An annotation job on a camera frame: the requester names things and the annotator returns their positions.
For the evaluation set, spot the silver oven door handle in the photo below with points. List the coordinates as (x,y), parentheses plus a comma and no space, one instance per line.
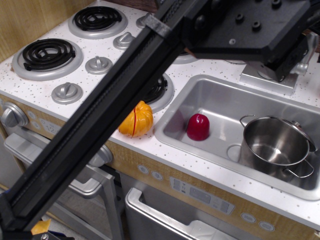
(88,183)

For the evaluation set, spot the front left stove burner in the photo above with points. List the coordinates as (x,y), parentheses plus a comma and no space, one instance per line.
(47,59)

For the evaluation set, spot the back left stove burner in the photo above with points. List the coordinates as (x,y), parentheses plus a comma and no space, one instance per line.
(97,22)

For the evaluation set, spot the silver oven knob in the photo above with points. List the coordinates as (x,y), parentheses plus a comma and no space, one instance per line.
(13,116)
(102,157)

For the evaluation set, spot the steel pot in sink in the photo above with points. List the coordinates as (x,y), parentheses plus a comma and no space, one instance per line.
(276,147)

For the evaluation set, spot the orange toy pumpkin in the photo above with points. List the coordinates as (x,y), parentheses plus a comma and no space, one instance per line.
(138,122)

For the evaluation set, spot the back right stove burner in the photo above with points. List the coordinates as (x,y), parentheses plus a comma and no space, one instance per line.
(184,58)

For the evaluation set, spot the silver stove knob front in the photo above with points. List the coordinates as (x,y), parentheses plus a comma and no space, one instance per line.
(67,93)

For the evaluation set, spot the yellow tape piece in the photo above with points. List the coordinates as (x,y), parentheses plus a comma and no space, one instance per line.
(41,227)

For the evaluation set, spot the silver stove knob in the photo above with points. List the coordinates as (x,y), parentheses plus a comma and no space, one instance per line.
(67,93)
(141,22)
(98,65)
(123,41)

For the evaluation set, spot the silver dishwasher door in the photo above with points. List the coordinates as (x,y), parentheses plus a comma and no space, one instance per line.
(153,215)

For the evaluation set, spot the silver sink basin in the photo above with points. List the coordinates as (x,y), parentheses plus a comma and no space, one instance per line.
(228,106)

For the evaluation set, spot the silver faucet with lever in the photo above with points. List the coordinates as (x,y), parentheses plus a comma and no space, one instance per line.
(286,85)

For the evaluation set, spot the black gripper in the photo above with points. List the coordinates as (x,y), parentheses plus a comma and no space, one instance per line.
(279,69)

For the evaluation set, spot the silver stove knob back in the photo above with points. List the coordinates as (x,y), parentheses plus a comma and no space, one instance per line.
(141,22)

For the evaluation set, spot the stove burner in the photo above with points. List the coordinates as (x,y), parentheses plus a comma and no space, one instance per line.
(184,58)
(47,59)
(97,22)
(160,94)

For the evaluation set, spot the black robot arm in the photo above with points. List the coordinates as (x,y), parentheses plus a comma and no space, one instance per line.
(211,29)

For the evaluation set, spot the front right stove burner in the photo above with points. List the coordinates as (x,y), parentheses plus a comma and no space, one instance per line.
(160,94)

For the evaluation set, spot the silver oven knob left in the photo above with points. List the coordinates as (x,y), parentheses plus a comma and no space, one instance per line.
(13,116)

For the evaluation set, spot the red toy cup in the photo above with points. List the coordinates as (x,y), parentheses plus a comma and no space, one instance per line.
(198,127)

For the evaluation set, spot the silver oven knob right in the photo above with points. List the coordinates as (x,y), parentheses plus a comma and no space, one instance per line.
(102,157)

